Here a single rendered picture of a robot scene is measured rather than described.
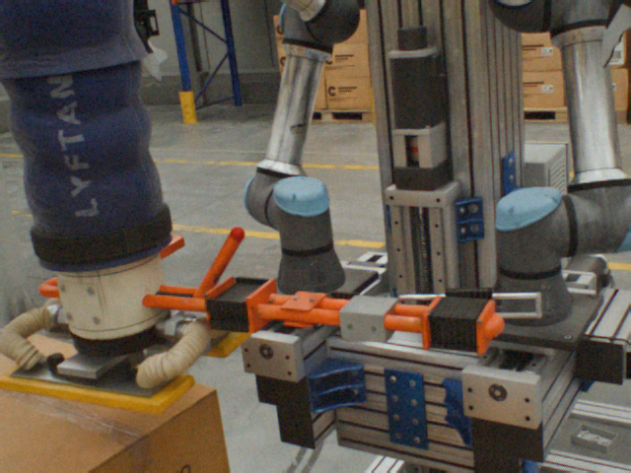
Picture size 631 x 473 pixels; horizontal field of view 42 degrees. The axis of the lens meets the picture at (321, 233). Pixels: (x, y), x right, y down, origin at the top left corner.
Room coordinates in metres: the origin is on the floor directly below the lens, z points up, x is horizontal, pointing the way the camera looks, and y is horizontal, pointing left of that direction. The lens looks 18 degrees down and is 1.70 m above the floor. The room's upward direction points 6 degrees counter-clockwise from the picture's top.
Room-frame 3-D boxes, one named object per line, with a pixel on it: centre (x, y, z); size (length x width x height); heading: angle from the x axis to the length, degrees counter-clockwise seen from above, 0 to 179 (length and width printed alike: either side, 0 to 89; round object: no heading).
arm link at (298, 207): (1.71, 0.04, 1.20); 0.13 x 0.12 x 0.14; 27
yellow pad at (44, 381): (1.22, 0.40, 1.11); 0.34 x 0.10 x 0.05; 63
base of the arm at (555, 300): (1.44, -0.38, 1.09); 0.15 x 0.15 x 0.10
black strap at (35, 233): (1.31, 0.36, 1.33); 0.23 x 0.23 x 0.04
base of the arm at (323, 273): (1.71, 0.03, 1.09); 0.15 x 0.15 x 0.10
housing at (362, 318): (1.10, -0.06, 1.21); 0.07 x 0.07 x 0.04; 63
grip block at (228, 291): (1.19, 0.14, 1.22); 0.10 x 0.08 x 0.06; 153
